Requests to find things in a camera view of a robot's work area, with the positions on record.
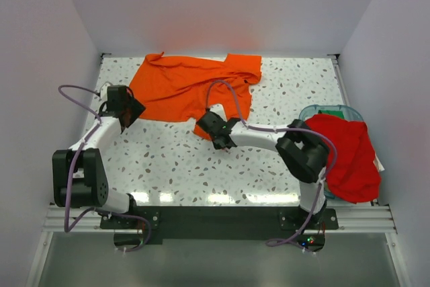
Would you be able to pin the white paper sheet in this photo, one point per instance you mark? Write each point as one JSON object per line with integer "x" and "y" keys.
{"x": 378, "y": 164}

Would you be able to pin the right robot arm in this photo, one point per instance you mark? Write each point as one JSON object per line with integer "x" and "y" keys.
{"x": 305, "y": 152}

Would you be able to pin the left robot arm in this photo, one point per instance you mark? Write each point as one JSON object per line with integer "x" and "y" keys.
{"x": 79, "y": 176}

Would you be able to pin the clear blue plastic bin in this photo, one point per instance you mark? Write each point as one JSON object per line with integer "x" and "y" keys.
{"x": 349, "y": 113}

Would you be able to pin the red t shirt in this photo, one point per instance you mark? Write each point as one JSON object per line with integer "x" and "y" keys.
{"x": 354, "y": 177}

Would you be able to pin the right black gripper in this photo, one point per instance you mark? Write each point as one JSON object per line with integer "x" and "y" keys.
{"x": 216, "y": 146}

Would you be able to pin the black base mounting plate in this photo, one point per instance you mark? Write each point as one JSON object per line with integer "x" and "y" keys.
{"x": 156, "y": 224}

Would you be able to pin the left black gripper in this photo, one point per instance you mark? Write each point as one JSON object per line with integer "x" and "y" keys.
{"x": 137, "y": 107}

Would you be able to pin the orange t shirt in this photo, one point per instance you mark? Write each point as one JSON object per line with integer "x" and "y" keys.
{"x": 177, "y": 88}

